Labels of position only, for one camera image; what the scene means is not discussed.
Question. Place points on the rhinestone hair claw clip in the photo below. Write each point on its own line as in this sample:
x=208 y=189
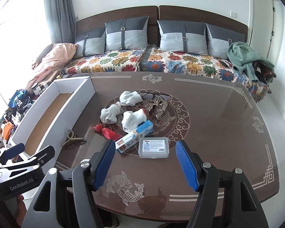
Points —
x=159 y=108

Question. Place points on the person's left hand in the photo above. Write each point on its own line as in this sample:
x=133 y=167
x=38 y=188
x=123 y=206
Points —
x=21 y=206

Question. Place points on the dark brown bag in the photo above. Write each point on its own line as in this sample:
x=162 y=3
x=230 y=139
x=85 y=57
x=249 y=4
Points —
x=266 y=72

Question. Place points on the white sock left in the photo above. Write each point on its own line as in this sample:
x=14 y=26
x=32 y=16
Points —
x=110 y=114

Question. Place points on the white cardboard box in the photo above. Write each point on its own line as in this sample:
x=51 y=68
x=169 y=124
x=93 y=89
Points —
x=68 y=109

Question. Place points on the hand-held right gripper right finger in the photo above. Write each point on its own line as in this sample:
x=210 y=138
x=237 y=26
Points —
x=186 y=166

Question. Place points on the white wall switch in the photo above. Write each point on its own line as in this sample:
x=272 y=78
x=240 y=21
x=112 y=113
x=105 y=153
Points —
x=234 y=14

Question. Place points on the white door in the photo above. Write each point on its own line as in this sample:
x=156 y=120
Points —
x=261 y=21

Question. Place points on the white sock, red trim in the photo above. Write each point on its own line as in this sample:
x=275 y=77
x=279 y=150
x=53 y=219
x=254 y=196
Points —
x=133 y=121

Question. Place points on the blue and white carton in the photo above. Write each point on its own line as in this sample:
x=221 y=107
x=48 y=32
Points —
x=135 y=135

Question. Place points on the grey curtain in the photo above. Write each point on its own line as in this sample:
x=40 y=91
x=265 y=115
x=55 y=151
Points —
x=61 y=9

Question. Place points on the small red pouch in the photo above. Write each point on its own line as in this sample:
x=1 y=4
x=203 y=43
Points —
x=97 y=128
x=109 y=134

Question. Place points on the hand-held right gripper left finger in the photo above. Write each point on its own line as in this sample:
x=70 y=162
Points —
x=104 y=163

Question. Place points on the orange object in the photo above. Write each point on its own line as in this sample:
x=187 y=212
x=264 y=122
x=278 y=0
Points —
x=7 y=129

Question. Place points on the white knit glove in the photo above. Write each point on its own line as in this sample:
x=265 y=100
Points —
x=130 y=98

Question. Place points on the brown wooden headboard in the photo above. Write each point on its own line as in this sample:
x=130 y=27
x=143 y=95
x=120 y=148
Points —
x=192 y=14
x=109 y=14

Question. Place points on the clear plastic card box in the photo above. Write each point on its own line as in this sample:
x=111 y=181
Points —
x=153 y=147

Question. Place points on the rimless eyeglasses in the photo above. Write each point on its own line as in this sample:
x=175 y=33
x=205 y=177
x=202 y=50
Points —
x=147 y=96

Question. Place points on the green cloth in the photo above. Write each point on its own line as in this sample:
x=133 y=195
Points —
x=242 y=54

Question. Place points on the small jar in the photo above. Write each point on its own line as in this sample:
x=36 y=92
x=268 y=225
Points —
x=35 y=90

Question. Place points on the brown hair claw clip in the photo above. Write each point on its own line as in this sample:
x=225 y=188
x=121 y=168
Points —
x=72 y=139

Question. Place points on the black phone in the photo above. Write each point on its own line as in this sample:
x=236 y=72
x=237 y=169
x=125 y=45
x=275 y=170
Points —
x=224 y=63

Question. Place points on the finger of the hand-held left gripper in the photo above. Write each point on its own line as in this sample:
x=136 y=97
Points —
x=41 y=155
x=14 y=150

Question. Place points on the blue cloth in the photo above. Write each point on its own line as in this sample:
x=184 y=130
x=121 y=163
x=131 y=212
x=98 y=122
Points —
x=17 y=97

